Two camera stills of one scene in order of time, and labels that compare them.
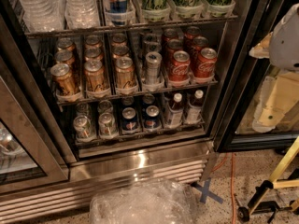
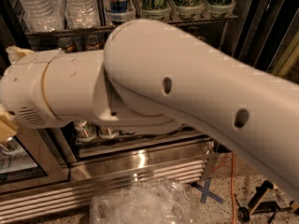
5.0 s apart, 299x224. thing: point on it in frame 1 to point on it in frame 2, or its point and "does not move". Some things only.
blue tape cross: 206,192 does not move
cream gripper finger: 262,50 to 15,53
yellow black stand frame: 256,203 does not move
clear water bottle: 80,7 does not move
